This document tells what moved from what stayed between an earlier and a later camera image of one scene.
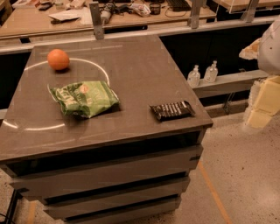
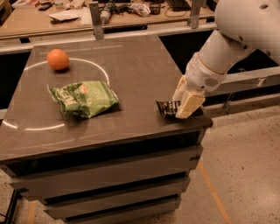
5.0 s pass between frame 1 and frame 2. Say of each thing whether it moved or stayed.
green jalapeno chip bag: stayed
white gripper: moved
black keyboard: stayed
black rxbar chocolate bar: moved
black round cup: stayed
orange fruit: stayed
